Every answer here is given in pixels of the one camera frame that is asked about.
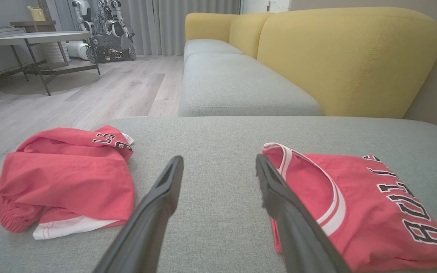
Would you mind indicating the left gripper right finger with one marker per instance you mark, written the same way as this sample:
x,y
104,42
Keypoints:
x,y
290,220

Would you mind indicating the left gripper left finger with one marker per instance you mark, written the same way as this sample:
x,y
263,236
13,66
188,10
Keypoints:
x,y
154,212

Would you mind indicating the red basketball jersey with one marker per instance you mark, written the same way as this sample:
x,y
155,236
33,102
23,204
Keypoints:
x,y
366,216

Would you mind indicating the red basketball shorts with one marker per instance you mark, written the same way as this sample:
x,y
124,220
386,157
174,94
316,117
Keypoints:
x,y
70,178

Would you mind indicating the large grey sofa seat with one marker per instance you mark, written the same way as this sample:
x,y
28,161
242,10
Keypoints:
x,y
211,144

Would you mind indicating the grey sofa seat cushion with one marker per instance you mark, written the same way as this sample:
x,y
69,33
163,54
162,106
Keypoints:
x,y
237,83
207,46

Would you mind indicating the yellow sofa back cushion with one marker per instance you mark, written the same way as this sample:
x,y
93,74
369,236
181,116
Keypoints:
x,y
207,26
247,32
336,60

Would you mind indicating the white rounded floor appliance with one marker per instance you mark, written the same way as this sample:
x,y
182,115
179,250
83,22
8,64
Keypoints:
x,y
77,50

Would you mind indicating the wheeled background robot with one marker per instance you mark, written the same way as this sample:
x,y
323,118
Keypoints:
x,y
108,38

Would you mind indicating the white ribbed cylinder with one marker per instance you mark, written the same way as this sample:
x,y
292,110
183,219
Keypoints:
x,y
53,53

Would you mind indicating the grey curtain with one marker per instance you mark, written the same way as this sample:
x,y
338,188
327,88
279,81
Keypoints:
x,y
173,22

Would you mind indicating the round grey metal-legged table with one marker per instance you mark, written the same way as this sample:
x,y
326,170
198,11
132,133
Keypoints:
x,y
36,38

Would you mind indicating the yellow watering can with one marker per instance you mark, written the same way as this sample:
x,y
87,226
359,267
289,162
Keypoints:
x,y
37,14

